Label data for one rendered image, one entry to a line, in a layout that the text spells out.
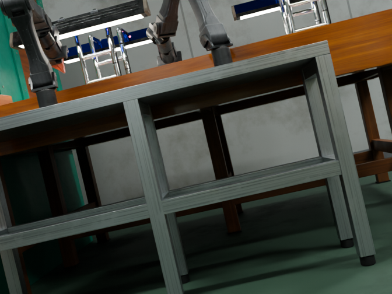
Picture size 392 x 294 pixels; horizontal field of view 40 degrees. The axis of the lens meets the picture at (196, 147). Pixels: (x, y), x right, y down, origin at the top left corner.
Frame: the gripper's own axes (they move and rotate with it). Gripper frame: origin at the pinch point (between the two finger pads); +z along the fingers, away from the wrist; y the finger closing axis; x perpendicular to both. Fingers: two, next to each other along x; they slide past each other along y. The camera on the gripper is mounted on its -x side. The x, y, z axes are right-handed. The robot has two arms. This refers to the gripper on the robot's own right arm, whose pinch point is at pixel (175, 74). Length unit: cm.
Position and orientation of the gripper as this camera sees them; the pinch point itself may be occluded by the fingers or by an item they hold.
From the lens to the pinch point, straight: 223.9
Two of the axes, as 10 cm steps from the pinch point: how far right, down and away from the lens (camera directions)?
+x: 1.0, 7.7, -6.3
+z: 2.2, 6.0, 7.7
